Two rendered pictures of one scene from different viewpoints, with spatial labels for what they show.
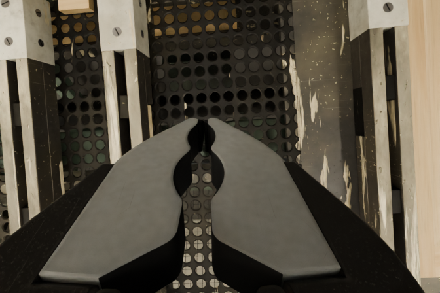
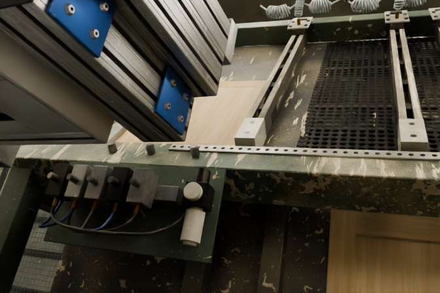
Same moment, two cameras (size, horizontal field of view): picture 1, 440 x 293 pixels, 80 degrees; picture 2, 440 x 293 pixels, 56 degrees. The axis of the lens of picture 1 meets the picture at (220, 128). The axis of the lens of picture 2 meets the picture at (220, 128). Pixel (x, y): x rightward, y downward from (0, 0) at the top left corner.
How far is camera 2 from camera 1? 1.24 m
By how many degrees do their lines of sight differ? 63
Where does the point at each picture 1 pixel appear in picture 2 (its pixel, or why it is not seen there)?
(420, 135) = (247, 108)
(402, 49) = (251, 112)
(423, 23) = (228, 134)
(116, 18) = (411, 127)
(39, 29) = not seen: outside the picture
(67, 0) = not seen: outside the picture
